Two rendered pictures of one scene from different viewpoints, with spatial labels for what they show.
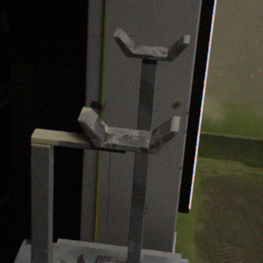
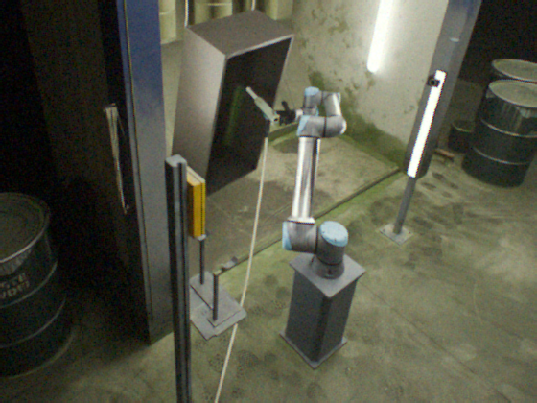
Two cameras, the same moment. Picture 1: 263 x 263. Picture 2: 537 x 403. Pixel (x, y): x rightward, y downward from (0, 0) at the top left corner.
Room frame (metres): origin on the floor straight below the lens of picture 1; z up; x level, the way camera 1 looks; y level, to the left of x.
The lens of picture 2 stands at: (-0.48, 0.95, 2.53)
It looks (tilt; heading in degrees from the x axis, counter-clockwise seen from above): 32 degrees down; 314
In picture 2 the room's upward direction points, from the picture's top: 3 degrees clockwise
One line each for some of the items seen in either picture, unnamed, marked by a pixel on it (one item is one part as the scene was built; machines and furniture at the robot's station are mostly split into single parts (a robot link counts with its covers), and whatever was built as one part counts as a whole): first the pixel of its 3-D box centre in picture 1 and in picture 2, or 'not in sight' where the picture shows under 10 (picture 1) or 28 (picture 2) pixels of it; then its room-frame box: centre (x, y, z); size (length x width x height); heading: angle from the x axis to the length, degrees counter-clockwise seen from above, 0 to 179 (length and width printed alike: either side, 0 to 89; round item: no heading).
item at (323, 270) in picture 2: not in sight; (328, 259); (0.42, -0.70, 0.69); 0.19 x 0.19 x 0.10
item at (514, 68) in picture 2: not in sight; (523, 71); (0.57, -4.12, 0.86); 0.54 x 0.54 x 0.01
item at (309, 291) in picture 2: not in sight; (319, 304); (0.42, -0.70, 0.32); 0.31 x 0.31 x 0.64; 85
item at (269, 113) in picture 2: not in sight; (260, 113); (1.35, -1.09, 1.08); 0.49 x 0.05 x 0.23; 156
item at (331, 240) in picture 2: not in sight; (330, 241); (0.42, -0.69, 0.83); 0.17 x 0.15 x 0.18; 38
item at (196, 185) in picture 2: not in sight; (190, 203); (0.59, 0.12, 1.42); 0.12 x 0.06 x 0.26; 175
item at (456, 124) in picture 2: not in sight; (461, 136); (0.80, -3.72, 0.14); 0.31 x 0.29 x 0.28; 85
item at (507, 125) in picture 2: not in sight; (505, 134); (0.37, -3.50, 0.44); 0.59 x 0.58 x 0.89; 100
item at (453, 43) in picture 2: not in sight; (421, 149); (0.56, -1.97, 0.82); 0.05 x 0.05 x 1.64; 85
